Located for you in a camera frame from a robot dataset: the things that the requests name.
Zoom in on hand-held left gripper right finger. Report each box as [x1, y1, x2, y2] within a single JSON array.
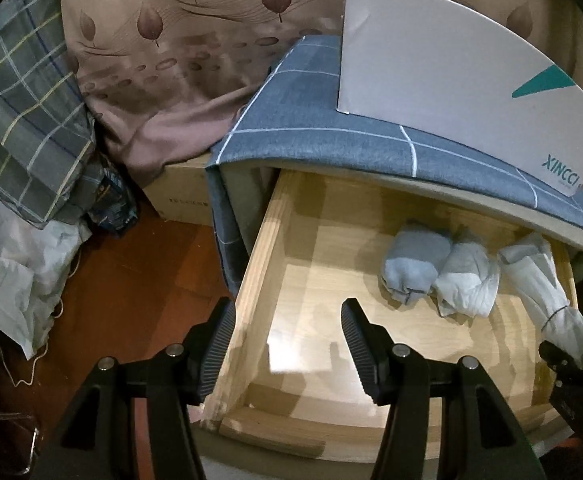
[[340, 297, 547, 480]]

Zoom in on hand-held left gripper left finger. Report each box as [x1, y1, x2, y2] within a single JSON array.
[[34, 296, 236, 480]]

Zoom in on long white underwear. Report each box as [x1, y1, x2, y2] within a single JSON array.
[[499, 232, 583, 373]]

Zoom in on grey wooden drawer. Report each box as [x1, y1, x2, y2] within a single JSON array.
[[192, 170, 579, 480]]

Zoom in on white cardboard box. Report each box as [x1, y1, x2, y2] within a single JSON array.
[[335, 0, 583, 196]]

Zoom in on short white rolled underwear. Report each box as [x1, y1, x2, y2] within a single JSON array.
[[431, 230, 501, 318]]

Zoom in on light blue rolled socks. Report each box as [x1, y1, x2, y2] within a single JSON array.
[[380, 220, 453, 306]]

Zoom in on brown cardboard box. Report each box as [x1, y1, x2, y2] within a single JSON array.
[[142, 152, 217, 228]]

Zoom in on blue printed packet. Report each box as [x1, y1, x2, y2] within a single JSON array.
[[89, 155, 140, 233]]

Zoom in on white patterned bedding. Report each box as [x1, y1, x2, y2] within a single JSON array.
[[0, 175, 92, 361]]

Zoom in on blue checked cloth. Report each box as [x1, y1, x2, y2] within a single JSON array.
[[206, 34, 583, 296]]

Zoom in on beige leaf-print curtain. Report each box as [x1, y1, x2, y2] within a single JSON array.
[[52, 0, 583, 183]]

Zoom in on grey plaid cloth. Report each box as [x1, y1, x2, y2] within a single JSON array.
[[0, 0, 100, 226]]

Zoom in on white cord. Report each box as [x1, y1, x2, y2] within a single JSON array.
[[9, 255, 82, 388]]

